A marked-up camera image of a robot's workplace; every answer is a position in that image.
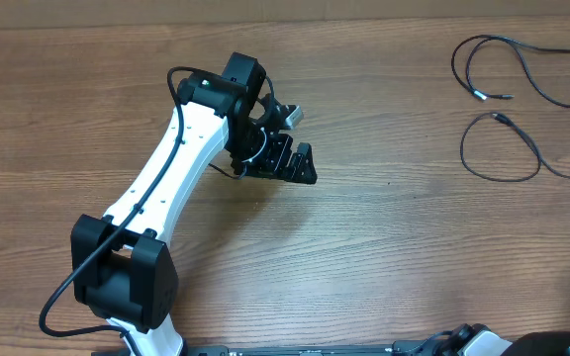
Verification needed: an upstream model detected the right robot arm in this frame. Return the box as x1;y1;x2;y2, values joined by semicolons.
432;324;570;356

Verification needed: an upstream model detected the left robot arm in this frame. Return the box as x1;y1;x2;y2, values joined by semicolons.
70;52;318;355

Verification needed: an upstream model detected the black USB cable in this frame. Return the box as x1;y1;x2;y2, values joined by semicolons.
459;112;570;183
450;34;570;109

